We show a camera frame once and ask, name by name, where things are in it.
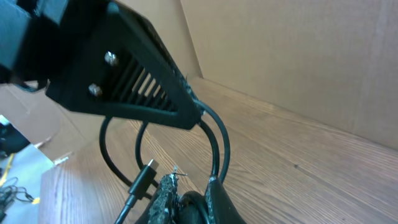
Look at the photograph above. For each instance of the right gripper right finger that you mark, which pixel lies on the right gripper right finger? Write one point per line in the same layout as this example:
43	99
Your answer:
220	207

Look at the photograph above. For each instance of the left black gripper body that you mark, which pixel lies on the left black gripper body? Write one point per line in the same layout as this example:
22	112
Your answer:
39	38

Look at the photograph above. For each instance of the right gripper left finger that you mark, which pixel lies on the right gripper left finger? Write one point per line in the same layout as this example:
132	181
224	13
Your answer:
162	208

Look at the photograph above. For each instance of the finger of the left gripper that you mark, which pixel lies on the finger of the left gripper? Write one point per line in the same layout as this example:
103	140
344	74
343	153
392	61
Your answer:
121	68

